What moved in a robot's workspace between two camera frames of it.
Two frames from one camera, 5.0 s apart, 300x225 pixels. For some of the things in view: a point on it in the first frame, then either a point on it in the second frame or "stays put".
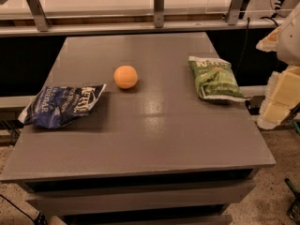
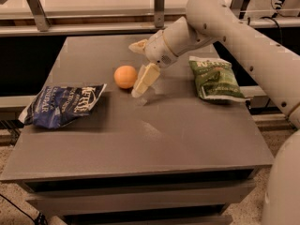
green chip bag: [215, 80] stays put
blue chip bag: [55, 106] stays put
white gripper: [290, 44] to [157, 50]
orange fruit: [126, 77] stays put
